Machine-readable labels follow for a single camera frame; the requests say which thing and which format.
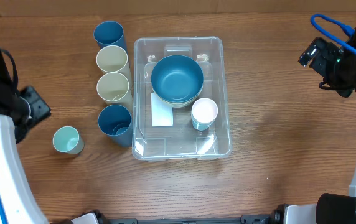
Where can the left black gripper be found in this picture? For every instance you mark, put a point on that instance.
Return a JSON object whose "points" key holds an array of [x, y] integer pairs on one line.
{"points": [[43, 110]]}

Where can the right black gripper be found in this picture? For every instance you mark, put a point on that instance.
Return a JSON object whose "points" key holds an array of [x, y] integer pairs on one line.
{"points": [[322, 51]]}

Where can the mint green small cup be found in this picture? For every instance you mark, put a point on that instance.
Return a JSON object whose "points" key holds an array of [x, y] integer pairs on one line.
{"points": [[68, 140]]}

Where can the pink small cup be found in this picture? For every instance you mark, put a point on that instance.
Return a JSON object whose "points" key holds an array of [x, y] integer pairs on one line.
{"points": [[204, 110]]}

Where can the dark blue bowl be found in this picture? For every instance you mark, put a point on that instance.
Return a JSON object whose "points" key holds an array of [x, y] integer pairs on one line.
{"points": [[177, 79]]}

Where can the cream bowl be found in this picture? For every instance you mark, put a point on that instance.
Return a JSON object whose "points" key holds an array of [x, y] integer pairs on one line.
{"points": [[179, 105], [171, 102]]}

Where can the light blue small cup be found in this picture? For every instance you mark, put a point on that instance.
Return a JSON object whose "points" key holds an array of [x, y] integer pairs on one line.
{"points": [[201, 126]]}

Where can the grey small cup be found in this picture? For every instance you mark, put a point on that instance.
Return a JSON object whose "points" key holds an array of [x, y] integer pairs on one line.
{"points": [[202, 121]]}

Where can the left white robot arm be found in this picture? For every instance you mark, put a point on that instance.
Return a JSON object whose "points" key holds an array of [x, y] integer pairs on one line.
{"points": [[20, 111]]}

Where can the clear plastic storage container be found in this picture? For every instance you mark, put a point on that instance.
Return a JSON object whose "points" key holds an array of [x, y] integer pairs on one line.
{"points": [[179, 140]]}

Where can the near dark blue tall cup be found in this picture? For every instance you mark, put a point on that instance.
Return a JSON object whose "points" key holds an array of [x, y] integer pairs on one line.
{"points": [[116, 122]]}

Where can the dark blue tall cup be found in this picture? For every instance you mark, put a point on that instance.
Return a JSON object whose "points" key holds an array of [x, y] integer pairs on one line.
{"points": [[110, 33], [116, 122]]}

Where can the near cream tall cup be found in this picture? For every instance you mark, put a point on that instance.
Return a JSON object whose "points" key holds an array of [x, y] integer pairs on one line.
{"points": [[114, 88]]}

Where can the cream tall cup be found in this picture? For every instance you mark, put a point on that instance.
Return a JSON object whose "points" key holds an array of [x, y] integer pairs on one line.
{"points": [[114, 88], [114, 58]]}

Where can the far cream tall cup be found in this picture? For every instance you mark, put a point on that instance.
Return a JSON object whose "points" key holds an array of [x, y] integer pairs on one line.
{"points": [[114, 58]]}

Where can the far dark blue tall cup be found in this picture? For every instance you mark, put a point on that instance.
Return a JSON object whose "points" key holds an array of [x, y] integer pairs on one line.
{"points": [[110, 33]]}

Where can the white paper label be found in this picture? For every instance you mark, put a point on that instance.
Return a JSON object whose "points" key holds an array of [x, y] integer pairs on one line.
{"points": [[161, 112]]}

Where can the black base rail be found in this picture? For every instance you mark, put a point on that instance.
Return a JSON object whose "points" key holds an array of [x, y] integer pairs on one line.
{"points": [[178, 220]]}

